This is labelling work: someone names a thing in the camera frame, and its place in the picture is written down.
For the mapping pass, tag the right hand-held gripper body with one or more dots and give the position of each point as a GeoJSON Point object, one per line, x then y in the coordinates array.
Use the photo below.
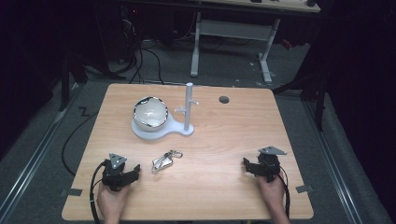
{"type": "Point", "coordinates": [268, 164]}

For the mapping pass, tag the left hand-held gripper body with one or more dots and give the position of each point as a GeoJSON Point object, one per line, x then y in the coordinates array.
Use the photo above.
{"type": "Point", "coordinates": [112, 176]}

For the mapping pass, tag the person's left hand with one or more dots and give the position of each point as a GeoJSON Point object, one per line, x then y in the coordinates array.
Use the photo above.
{"type": "Point", "coordinates": [111, 199]}

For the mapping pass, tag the person's right hand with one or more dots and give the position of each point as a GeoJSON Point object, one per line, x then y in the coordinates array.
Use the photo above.
{"type": "Point", "coordinates": [270, 193]}

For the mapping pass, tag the grey tape strip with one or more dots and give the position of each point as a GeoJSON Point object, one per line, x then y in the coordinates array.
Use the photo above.
{"type": "Point", "coordinates": [304, 188]}
{"type": "Point", "coordinates": [72, 192]}

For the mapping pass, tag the shiny silver bowl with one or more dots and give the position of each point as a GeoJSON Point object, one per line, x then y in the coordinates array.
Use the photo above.
{"type": "Point", "coordinates": [150, 114]}

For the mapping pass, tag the round grey table grommet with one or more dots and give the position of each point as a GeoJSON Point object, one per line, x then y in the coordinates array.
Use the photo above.
{"type": "Point", "coordinates": [223, 99]}

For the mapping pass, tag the white stand with pegs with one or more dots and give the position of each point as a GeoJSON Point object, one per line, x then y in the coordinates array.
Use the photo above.
{"type": "Point", "coordinates": [188, 112]}

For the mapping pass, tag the black stand leg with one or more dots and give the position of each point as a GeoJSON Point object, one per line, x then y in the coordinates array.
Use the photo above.
{"type": "Point", "coordinates": [314, 90]}
{"type": "Point", "coordinates": [64, 84]}

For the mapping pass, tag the white-legged desk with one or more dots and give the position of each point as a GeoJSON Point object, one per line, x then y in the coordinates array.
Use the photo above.
{"type": "Point", "coordinates": [236, 30]}

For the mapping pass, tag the metal floor rail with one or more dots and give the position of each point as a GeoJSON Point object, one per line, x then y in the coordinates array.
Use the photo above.
{"type": "Point", "coordinates": [336, 168]}
{"type": "Point", "coordinates": [37, 155]}

